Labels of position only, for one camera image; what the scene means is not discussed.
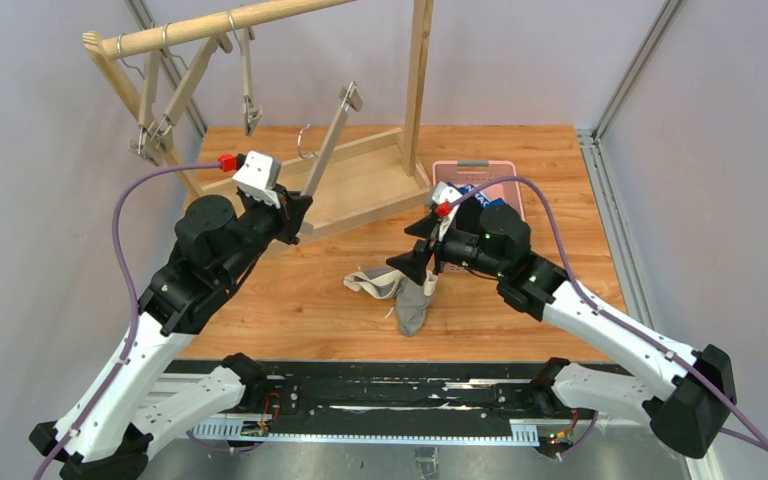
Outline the grey underwear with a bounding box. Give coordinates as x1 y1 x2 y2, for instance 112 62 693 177
343 266 439 337

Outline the blue white underwear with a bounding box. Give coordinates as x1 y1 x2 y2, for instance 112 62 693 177
446 182 507 208

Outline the wooden hanger with grey underwear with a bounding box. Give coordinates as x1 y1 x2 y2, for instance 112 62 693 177
297 80 363 196

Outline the wooden clip hanger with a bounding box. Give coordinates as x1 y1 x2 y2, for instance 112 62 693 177
148 33 233 142

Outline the black underwear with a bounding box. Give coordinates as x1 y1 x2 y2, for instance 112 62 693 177
453 197 484 234

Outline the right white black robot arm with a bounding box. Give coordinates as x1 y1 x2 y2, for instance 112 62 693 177
386 205 736 459

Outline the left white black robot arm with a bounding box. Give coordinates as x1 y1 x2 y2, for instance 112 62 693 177
30 186 313 479

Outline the empty wooden hanger left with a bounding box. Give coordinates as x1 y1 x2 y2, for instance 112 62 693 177
120 50 162 166

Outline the wooden clothes rack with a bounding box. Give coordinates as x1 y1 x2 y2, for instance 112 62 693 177
82 1 433 243

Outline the pink plastic basket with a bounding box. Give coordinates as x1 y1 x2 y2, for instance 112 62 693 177
433 161 531 278

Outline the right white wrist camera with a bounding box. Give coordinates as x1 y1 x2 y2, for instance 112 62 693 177
429 182 463 241

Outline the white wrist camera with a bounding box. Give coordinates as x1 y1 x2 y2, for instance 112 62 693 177
232 150 282 209
429 182 463 241

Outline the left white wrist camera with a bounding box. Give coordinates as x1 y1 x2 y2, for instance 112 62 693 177
232 150 282 209

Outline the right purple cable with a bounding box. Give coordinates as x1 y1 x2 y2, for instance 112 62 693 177
453 175 768 480

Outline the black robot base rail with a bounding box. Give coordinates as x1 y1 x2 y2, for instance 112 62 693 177
227 361 572 438

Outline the aluminium frame post right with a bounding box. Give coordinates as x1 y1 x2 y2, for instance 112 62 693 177
576 0 685 327

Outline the aluminium frame post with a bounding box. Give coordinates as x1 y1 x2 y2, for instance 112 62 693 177
124 0 207 139
576 0 685 327

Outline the aluminium frame post left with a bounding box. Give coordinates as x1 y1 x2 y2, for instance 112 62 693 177
124 0 207 139

